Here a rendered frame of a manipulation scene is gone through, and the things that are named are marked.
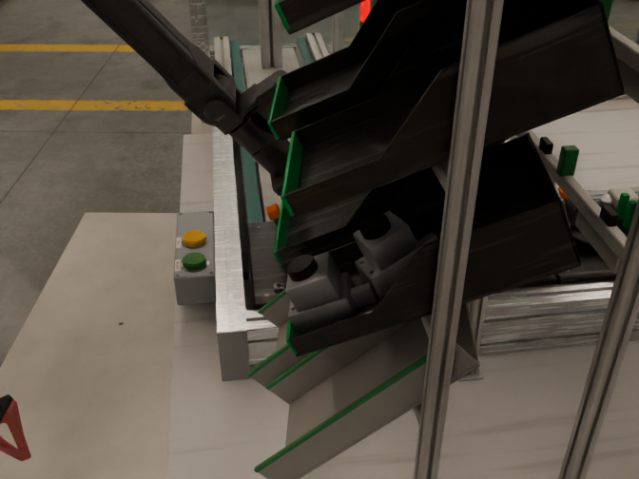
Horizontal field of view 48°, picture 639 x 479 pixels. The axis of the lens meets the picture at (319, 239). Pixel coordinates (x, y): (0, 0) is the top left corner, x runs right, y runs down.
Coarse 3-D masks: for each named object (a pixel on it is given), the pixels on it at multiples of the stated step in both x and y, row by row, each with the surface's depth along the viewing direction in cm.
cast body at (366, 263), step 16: (368, 224) 70; (384, 224) 69; (400, 224) 69; (368, 240) 69; (384, 240) 68; (400, 240) 69; (416, 240) 71; (432, 240) 72; (368, 256) 70; (384, 256) 69; (400, 256) 70; (368, 272) 71; (384, 272) 70; (400, 272) 70; (384, 288) 70
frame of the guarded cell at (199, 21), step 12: (192, 0) 176; (204, 0) 225; (192, 12) 178; (204, 12) 227; (192, 24) 179; (204, 24) 229; (192, 36) 181; (204, 36) 231; (636, 36) 200; (204, 48) 183; (252, 48) 235; (624, 96) 207
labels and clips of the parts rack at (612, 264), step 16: (608, 0) 65; (608, 16) 66; (624, 64) 64; (624, 80) 64; (544, 144) 80; (560, 160) 75; (576, 160) 74; (560, 176) 75; (608, 208) 67; (576, 224) 75; (608, 224) 67; (592, 240) 72; (608, 256) 70; (416, 416) 75
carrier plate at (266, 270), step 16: (256, 224) 131; (272, 224) 131; (256, 240) 127; (272, 240) 127; (256, 256) 123; (272, 256) 123; (256, 272) 119; (272, 272) 119; (256, 288) 115; (272, 288) 115; (256, 304) 112
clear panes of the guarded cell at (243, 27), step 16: (208, 0) 226; (224, 0) 227; (240, 0) 228; (256, 0) 228; (624, 0) 207; (208, 16) 229; (224, 16) 230; (240, 16) 230; (256, 16) 231; (624, 16) 208; (208, 32) 232; (224, 32) 233; (240, 32) 233; (256, 32) 234; (304, 32) 236; (320, 32) 237; (624, 32) 209
